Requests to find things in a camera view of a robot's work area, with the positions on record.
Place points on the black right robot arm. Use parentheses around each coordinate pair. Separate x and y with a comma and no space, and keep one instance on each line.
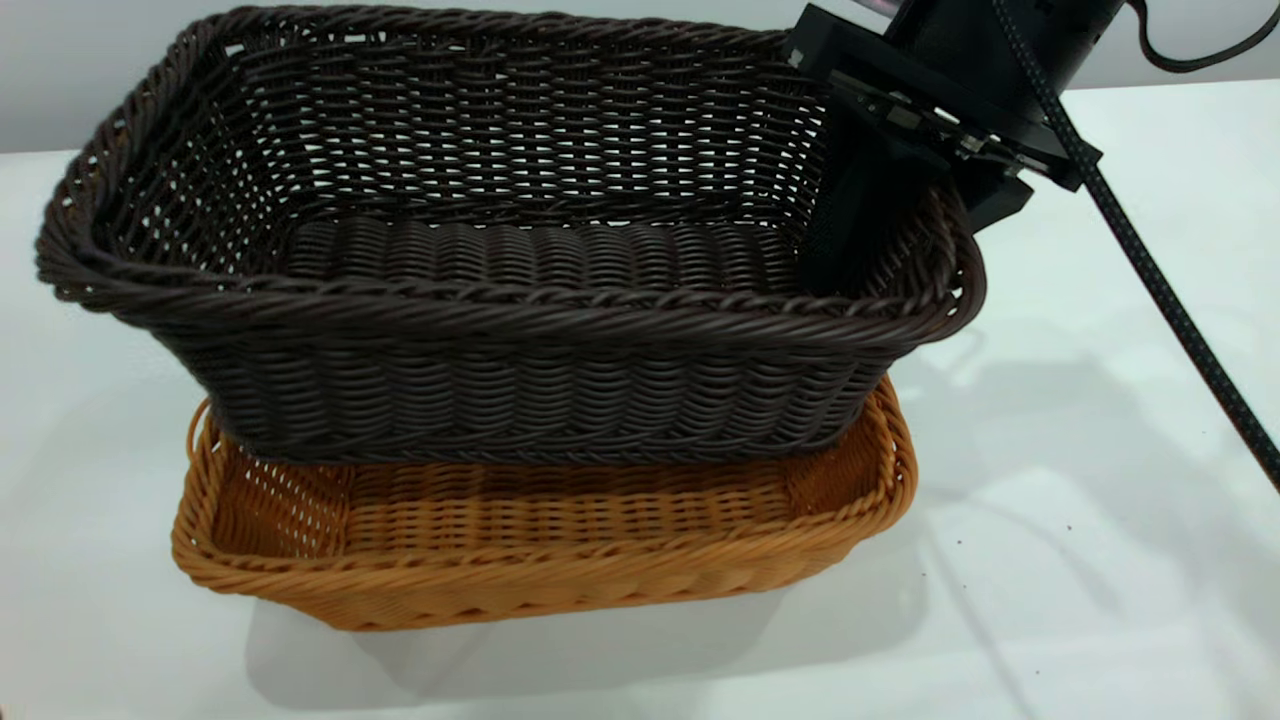
(970,50)

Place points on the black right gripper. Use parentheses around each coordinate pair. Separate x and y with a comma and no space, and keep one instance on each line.
(900,75)

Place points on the light brown wicker basket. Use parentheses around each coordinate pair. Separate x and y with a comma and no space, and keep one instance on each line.
(560,580)

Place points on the dark brown wicker basket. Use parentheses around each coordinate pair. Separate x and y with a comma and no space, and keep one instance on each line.
(500,380)

